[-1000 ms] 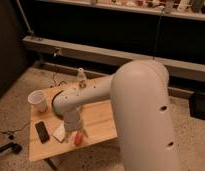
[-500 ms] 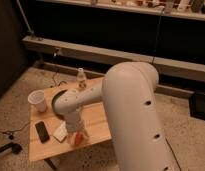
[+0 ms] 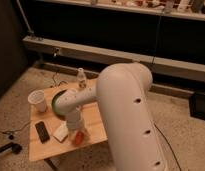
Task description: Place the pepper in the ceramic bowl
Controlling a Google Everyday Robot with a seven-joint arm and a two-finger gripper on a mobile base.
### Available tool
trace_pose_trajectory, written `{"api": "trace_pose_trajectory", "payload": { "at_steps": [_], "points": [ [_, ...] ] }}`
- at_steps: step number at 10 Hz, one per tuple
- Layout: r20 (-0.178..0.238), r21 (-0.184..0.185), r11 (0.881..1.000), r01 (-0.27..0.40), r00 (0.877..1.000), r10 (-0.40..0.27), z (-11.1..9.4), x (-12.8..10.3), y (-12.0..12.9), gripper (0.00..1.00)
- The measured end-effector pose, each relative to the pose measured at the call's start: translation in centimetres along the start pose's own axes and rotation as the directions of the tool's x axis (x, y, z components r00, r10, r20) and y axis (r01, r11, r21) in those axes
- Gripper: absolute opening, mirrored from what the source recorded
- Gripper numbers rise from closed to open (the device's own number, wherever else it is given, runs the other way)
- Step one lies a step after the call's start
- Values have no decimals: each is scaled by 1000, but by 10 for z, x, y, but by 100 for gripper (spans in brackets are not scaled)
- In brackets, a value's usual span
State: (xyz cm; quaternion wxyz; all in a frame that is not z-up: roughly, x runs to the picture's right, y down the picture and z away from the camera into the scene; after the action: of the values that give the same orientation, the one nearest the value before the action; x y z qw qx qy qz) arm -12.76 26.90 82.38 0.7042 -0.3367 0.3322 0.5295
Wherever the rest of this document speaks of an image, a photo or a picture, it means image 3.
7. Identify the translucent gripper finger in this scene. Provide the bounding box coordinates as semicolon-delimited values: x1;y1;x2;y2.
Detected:
68;130;76;144
81;127;90;138

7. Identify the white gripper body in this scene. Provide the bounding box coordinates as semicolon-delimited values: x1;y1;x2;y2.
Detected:
66;108;84;130

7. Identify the red pepper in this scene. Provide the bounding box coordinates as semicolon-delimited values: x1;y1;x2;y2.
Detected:
74;131;84;146

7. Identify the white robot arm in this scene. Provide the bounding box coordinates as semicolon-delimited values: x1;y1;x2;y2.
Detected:
53;63;169;171

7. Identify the green ceramic bowl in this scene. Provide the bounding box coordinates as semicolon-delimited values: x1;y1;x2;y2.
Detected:
50;89;68;120

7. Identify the white sponge block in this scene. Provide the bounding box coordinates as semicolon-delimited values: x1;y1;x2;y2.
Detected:
53;122;69;142

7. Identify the wooden table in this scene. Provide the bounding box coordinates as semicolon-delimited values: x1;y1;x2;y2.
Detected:
29;82;107;162

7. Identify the black smartphone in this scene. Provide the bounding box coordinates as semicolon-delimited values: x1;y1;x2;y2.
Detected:
35;121;50;143

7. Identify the clear plastic bottle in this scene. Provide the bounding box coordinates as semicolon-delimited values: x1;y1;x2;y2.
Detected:
77;68;87;89

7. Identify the white paper cup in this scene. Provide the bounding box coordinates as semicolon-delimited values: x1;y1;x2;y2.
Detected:
28;90;47;112

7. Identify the black object on floor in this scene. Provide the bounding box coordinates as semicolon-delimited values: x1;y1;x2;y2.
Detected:
0;142;22;154

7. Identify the long wooden shelf beam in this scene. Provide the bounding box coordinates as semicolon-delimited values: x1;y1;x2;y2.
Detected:
23;36;205;83

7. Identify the black floor cable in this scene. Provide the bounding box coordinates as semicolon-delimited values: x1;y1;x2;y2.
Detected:
0;120;31;140

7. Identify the black cable right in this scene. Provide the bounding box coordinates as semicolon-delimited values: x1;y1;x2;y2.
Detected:
149;6;182;171

